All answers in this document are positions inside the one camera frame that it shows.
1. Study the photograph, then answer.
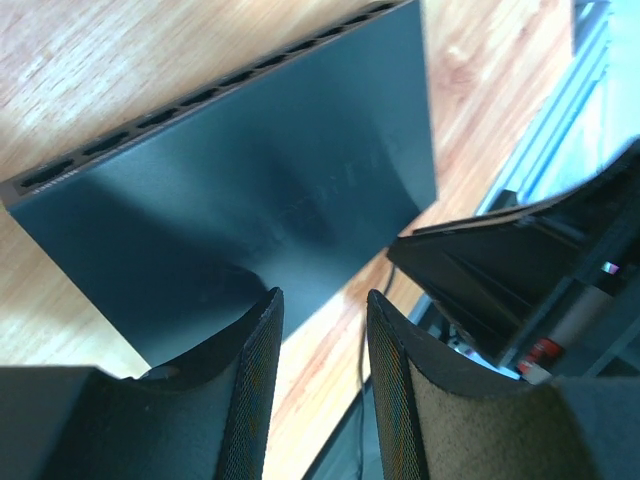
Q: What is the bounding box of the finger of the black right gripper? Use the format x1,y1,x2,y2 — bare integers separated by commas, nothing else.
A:
387,144,639,362

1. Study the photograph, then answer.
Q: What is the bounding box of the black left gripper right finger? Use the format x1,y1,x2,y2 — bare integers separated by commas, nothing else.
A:
366,289,640,480

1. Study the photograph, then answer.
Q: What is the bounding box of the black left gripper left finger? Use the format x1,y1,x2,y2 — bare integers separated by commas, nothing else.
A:
1,288,284,479

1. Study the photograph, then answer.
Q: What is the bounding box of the black network switch box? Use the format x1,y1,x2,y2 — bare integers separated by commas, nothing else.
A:
1,1,436,366

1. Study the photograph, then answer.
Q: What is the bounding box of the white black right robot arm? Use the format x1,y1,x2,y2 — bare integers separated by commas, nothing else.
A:
387,142,639,372

